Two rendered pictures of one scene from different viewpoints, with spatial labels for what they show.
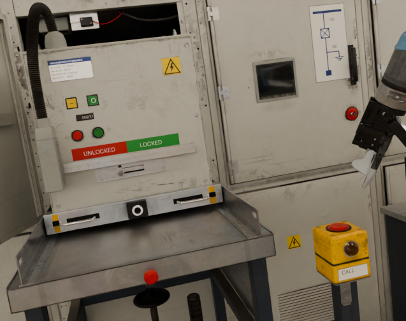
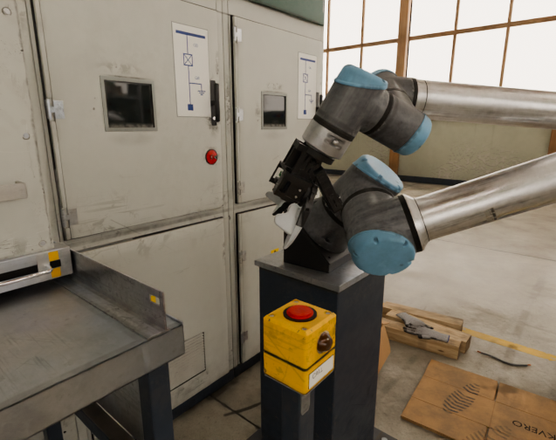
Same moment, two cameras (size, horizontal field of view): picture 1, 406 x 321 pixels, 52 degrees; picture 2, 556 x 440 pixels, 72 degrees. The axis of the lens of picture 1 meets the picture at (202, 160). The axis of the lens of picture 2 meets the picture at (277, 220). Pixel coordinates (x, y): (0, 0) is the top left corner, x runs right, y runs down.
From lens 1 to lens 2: 0.44 m
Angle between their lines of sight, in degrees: 39
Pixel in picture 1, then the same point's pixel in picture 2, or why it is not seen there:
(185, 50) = (4, 20)
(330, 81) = (191, 118)
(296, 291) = not seen: hidden behind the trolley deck
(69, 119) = not seen: outside the picture
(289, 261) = not seen: hidden behind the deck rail
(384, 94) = (319, 137)
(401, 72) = (344, 113)
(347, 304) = (305, 410)
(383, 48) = (241, 91)
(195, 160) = (24, 211)
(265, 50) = (117, 63)
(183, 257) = (33, 402)
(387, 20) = (246, 62)
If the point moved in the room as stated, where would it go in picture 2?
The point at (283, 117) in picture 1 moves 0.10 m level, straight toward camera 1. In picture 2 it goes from (139, 154) to (144, 155)
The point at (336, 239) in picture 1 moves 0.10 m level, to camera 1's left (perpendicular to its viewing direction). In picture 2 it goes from (312, 334) to (251, 362)
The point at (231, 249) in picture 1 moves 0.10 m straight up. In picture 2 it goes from (121, 363) to (114, 301)
